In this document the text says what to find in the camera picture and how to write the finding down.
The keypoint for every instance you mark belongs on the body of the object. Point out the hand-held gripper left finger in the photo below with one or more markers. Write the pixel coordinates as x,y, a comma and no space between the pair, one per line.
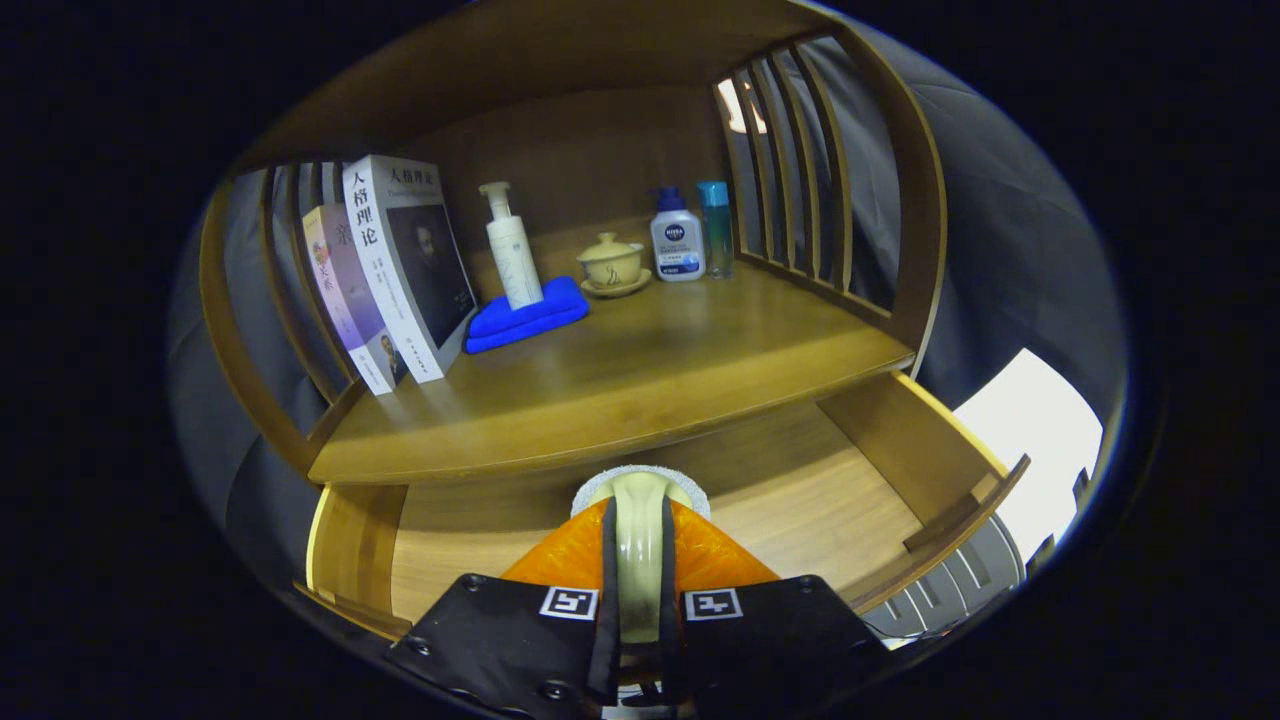
500,640

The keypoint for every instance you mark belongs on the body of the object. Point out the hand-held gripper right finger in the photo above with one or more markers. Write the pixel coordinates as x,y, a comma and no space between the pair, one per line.
780,640

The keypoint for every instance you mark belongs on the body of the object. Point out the wooden drawer with black knob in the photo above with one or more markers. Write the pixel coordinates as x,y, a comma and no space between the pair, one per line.
800,490

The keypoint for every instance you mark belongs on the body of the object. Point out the wooden countertop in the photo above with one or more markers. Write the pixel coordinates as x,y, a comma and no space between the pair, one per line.
650,380

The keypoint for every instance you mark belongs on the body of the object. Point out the grey ribbed object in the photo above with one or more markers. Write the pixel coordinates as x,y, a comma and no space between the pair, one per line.
950,585

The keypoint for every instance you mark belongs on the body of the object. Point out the white flat board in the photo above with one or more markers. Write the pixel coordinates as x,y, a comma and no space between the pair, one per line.
1030,440

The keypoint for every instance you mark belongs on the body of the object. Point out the blue folded cloth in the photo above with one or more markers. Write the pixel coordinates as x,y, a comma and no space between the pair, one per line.
525,320

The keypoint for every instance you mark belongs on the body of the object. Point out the purple book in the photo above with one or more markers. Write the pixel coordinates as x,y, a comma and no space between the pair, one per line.
345,290

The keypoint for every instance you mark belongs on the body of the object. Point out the white pump bottle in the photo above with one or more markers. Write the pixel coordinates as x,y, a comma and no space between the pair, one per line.
512,255

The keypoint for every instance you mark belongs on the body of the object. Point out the yellow lidded teacup with saucer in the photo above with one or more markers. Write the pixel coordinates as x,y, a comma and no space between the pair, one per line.
610,265

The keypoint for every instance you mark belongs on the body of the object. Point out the thick white book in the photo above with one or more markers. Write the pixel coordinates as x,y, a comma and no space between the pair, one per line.
400,260

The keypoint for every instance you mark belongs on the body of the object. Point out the white lotion bottle blue cap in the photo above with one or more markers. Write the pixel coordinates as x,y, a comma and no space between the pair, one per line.
677,245

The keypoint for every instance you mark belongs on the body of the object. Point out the slim teal bottle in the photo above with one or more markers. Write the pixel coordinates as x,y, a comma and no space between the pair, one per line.
715,230

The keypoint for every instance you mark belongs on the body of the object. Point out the black backdrop cloth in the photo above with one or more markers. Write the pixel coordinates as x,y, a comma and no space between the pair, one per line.
1000,250

